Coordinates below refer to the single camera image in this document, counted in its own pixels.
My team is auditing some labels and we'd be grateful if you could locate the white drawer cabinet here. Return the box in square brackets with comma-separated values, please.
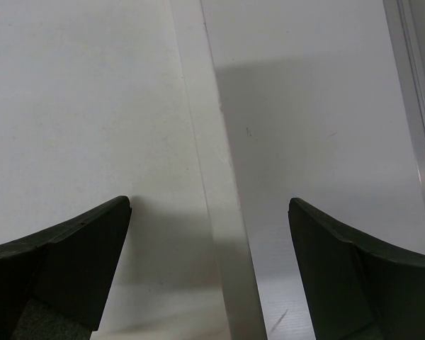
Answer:
[0, 1, 266, 339]

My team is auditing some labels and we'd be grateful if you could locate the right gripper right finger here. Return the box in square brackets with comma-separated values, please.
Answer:
[288, 198, 425, 339]

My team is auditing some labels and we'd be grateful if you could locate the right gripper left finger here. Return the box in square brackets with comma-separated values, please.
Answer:
[0, 195, 131, 339]

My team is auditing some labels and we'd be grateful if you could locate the aluminium side rail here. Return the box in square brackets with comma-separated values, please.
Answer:
[383, 1, 425, 192]

